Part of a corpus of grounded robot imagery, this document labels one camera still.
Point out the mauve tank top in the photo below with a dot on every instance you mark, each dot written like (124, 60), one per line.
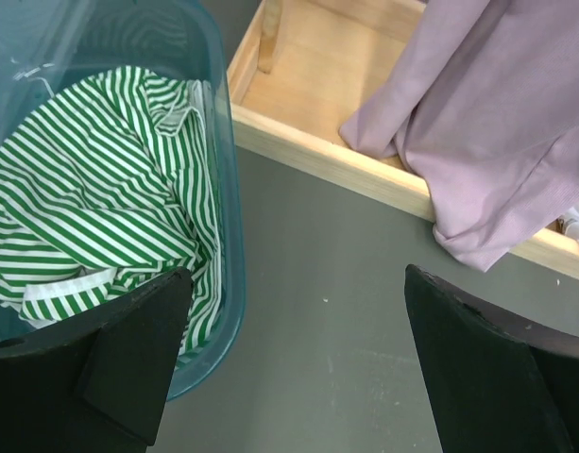
(483, 104)

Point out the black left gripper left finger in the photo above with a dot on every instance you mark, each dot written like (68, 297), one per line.
(98, 381)

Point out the teal plastic basket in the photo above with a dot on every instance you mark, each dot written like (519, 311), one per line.
(46, 46)

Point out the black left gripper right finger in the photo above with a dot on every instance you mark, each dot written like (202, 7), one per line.
(496, 381)

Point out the wooden clothes rack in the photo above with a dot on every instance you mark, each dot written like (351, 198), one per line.
(304, 67)

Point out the green white striped tank top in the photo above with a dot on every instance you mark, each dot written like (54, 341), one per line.
(104, 187)

